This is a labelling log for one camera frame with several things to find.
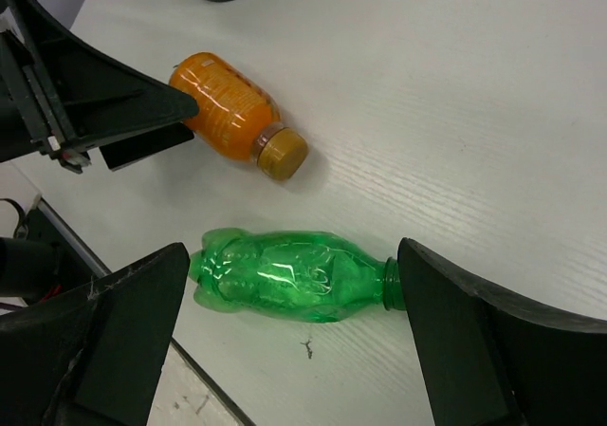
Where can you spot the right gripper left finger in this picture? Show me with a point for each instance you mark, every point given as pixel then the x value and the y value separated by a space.
pixel 93 355

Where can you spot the green plastic bottle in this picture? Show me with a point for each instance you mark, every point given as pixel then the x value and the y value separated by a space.
pixel 311 277

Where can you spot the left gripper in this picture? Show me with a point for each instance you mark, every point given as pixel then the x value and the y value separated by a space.
pixel 62 98

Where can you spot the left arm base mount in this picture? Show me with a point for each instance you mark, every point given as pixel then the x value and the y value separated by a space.
pixel 43 259

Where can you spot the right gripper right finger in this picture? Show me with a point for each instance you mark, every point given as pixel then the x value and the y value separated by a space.
pixel 490 356

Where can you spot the orange juice bottle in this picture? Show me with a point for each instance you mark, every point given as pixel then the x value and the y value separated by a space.
pixel 237 118

